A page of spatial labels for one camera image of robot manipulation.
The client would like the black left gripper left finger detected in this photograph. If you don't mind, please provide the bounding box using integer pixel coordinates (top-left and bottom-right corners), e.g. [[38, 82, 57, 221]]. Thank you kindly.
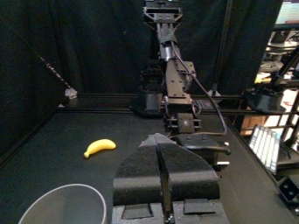
[[112, 132, 164, 207]]

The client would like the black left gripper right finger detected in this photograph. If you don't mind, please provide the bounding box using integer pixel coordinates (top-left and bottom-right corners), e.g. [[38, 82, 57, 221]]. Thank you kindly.
[[156, 136, 221, 206]]

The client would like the round plate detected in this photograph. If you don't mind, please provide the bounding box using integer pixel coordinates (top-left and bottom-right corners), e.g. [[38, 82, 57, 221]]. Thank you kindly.
[[16, 183, 108, 224]]

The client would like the yellow toy banana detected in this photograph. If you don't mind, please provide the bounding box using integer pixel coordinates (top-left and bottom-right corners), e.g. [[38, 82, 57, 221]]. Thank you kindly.
[[83, 138, 117, 159]]

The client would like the brown cardboard box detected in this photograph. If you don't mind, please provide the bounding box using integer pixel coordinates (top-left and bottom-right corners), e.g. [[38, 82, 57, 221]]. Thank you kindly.
[[239, 114, 268, 137]]

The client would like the striped flat panel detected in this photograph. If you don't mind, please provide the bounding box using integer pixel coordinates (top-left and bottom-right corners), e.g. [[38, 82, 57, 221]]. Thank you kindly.
[[247, 124, 283, 176]]

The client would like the office chair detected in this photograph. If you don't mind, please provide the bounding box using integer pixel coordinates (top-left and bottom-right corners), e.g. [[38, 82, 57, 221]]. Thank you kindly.
[[259, 28, 299, 73]]

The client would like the computer monitor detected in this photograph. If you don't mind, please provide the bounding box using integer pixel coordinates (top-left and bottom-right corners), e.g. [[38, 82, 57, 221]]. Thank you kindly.
[[275, 0, 299, 26]]

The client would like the white corner bracket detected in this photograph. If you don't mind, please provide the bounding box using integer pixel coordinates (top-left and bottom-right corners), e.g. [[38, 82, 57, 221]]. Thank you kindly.
[[207, 88, 223, 99], [62, 87, 79, 100]]

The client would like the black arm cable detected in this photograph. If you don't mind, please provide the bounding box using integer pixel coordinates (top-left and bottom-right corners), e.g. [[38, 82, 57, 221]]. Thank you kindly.
[[169, 42, 229, 137]]

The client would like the black angle bracket with holes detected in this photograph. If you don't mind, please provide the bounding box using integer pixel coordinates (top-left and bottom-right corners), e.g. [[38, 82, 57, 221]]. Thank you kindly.
[[276, 174, 299, 217]]

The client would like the black vertical frame pole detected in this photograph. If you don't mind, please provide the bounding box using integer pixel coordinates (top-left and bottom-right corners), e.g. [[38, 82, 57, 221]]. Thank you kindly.
[[211, 0, 235, 94]]

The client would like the braided diagonal cord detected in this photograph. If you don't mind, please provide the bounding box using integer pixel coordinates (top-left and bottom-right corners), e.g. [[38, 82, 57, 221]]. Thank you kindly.
[[37, 55, 73, 89]]

